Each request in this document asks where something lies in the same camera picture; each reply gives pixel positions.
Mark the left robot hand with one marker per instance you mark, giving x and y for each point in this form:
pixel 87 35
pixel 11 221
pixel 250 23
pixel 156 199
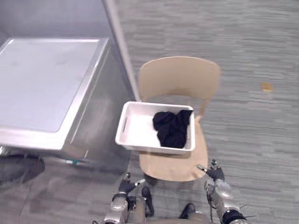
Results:
pixel 127 185

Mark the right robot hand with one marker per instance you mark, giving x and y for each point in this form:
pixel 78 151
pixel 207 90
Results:
pixel 213 171

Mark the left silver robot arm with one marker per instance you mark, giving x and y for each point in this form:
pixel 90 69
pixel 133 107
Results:
pixel 116 207

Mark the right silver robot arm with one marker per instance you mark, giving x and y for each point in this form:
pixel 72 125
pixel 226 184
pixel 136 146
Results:
pixel 222 200

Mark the white plastic laundry basket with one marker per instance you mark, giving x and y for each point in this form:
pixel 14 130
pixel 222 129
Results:
pixel 137 128

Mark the black clothes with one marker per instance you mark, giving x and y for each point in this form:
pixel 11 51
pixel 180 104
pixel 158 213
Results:
pixel 172 128

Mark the silver washing machine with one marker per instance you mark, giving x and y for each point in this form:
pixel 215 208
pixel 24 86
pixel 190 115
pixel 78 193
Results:
pixel 44 93

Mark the beige wooden chair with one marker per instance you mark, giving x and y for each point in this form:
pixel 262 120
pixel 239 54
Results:
pixel 177 77

